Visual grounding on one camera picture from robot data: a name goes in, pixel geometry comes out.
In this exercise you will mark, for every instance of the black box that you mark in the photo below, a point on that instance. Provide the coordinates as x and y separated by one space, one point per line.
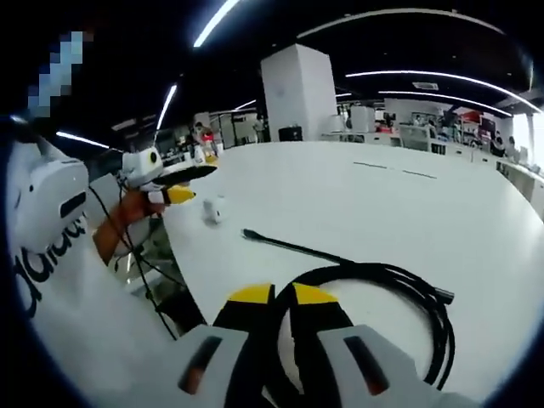
290 134

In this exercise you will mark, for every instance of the short ceiling light strip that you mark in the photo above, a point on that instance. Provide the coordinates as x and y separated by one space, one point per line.
166 108

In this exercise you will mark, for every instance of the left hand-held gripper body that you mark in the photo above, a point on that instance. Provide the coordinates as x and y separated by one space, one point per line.
142 166

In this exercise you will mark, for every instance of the white charger adapter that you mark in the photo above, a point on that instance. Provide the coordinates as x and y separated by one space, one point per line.
213 210

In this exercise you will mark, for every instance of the person's left hand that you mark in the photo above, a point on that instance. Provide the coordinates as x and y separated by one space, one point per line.
138 208

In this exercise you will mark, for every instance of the white square pillar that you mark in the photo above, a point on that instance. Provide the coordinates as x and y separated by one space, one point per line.
297 93

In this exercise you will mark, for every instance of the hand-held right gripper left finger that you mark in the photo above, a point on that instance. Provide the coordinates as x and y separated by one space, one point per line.
229 344

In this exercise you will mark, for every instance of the white worn chest device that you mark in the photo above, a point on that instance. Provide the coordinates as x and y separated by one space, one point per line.
47 200

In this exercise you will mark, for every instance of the ceiling air vent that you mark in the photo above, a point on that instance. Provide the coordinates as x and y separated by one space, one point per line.
425 85

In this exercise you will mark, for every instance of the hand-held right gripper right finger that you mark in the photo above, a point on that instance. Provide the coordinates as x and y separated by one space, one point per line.
361 361

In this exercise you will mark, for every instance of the grey office chair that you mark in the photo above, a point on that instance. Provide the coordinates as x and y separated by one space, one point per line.
414 138

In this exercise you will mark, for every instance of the double ceiling light strip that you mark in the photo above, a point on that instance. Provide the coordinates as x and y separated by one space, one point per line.
442 78

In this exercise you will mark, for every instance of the long curved ceiling light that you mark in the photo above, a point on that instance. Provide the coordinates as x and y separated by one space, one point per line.
214 21

